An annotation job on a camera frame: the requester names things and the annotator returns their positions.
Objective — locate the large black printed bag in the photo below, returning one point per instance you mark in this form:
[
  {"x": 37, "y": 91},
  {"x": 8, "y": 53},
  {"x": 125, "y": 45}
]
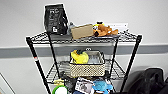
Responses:
[{"x": 55, "y": 19}]

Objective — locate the green and white toy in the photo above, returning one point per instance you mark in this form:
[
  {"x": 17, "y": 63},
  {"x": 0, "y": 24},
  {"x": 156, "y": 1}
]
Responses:
[{"x": 60, "y": 90}]

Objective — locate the yellow plush toy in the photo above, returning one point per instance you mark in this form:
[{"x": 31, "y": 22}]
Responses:
[{"x": 80, "y": 57}]

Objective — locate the grey bottle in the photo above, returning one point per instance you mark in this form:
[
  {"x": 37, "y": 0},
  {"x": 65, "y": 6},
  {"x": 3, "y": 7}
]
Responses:
[{"x": 70, "y": 27}]

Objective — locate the flat black item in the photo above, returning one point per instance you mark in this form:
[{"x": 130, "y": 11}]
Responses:
[{"x": 107, "y": 74}]

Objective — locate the orange plush toy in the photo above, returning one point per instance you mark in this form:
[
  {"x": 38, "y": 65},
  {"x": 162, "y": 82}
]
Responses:
[{"x": 104, "y": 30}]

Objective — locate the black office chair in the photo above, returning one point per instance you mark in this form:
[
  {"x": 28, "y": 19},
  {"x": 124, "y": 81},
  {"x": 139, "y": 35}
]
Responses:
[{"x": 150, "y": 81}]

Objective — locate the wall sockets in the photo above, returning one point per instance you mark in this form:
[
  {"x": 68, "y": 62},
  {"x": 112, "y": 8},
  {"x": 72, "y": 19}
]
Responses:
[{"x": 88, "y": 49}]

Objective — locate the blue plush toy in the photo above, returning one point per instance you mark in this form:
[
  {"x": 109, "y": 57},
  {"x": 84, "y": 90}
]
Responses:
[{"x": 102, "y": 86}]

